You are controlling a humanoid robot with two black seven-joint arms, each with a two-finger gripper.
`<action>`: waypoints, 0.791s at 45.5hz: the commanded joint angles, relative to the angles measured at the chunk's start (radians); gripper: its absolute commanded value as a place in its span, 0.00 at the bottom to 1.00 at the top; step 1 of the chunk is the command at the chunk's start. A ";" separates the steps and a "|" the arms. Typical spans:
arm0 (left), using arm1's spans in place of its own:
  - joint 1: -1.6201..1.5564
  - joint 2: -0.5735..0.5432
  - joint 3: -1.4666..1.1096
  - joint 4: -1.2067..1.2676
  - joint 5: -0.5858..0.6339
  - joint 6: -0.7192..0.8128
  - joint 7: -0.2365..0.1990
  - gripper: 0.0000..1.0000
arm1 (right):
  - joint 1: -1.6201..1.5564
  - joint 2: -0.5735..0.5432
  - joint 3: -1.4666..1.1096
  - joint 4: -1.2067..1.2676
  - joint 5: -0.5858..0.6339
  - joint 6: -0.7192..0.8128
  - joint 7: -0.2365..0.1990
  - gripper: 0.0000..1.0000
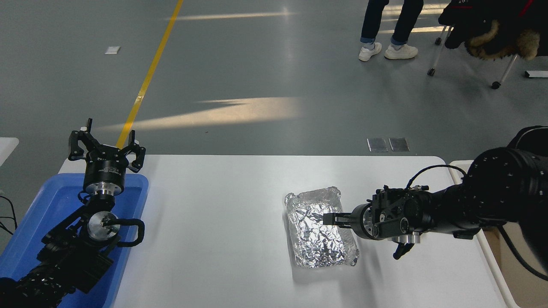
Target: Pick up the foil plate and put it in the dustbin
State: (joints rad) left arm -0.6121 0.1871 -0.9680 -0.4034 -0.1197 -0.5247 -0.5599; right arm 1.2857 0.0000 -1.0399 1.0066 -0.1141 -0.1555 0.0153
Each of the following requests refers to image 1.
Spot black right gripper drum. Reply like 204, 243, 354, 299
350, 203, 370, 240

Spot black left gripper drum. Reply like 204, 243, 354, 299
83, 148, 130, 185

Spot foil tray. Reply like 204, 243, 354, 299
284, 186, 360, 269

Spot blue plastic tray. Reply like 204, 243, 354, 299
0, 173, 149, 308

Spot white side table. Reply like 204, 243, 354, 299
0, 137, 20, 168

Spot large pale plastic bin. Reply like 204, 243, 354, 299
447, 160, 548, 308

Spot black bag with pale trim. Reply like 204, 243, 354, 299
507, 126, 548, 151

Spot person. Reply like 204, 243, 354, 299
358, 0, 425, 62

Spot black jacket with fur trim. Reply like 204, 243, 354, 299
438, 0, 548, 61

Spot thin black cables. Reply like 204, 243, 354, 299
0, 195, 18, 236

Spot white wheeled chair frame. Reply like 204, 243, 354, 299
427, 24, 519, 89

